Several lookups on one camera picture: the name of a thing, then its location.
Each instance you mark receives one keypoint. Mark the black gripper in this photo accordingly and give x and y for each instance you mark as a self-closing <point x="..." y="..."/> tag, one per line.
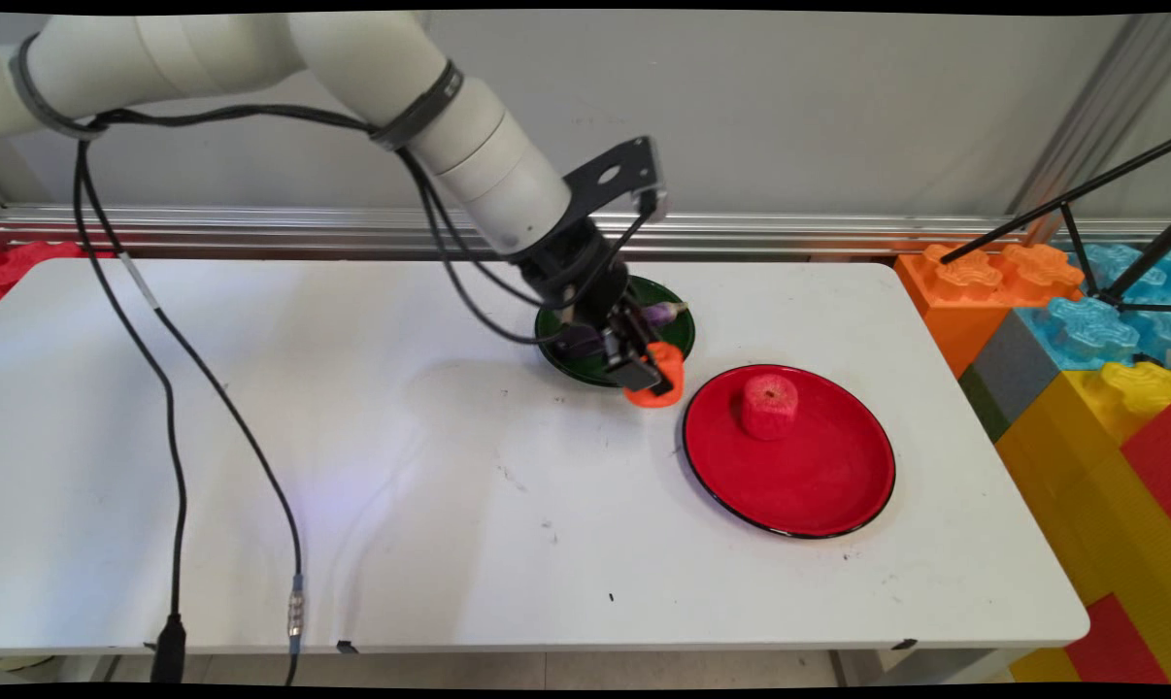
<point x="576" y="277"/>

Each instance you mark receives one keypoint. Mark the orange toy vegetable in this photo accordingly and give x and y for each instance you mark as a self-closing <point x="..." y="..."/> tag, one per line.
<point x="665" y="379"/>

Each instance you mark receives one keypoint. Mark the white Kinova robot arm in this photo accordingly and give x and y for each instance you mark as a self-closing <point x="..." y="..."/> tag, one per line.
<point x="207" y="53"/>

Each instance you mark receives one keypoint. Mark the dark green round plate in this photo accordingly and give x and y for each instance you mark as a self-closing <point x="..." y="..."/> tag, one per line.
<point x="678" y="335"/>

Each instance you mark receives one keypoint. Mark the purple toy eggplant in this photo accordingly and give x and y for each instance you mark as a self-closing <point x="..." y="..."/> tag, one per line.
<point x="665" y="312"/>

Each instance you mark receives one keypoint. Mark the red toy fruit chunk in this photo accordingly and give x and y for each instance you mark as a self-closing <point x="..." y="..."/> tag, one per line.
<point x="770" y="408"/>

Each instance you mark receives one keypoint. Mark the red round plate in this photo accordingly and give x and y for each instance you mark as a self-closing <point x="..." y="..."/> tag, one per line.
<point x="819" y="476"/>

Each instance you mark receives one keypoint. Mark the orange giant building block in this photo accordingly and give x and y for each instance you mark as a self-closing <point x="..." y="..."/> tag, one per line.
<point x="945" y="311"/>

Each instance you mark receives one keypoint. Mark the green giant building block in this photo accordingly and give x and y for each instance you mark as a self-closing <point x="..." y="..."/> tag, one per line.
<point x="984" y="403"/>

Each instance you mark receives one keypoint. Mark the grey giant building block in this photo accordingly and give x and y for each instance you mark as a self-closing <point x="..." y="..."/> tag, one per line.
<point x="1013" y="364"/>

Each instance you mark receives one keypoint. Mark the black tripod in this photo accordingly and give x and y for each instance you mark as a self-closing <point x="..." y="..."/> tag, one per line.
<point x="1061" y="206"/>

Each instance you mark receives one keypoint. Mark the blue giant building block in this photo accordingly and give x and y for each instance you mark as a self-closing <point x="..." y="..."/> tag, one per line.
<point x="1090" y="330"/>

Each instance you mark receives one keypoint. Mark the yellow giant building block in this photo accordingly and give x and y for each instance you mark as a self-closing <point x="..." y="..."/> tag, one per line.
<point x="1081" y="485"/>

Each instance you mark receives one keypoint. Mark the red giant building block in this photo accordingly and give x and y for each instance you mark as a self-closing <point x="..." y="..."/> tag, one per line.
<point x="1115" y="646"/>
<point x="1154" y="456"/>
<point x="22" y="264"/>

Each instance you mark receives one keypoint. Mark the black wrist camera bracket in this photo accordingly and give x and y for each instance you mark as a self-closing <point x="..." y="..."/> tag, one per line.
<point x="613" y="175"/>

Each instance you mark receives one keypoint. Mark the aluminium rail along wall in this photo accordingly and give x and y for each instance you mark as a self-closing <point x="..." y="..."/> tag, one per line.
<point x="255" y="228"/>

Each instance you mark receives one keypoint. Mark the aluminium upright post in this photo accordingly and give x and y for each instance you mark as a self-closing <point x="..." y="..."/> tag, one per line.
<point x="1095" y="116"/>

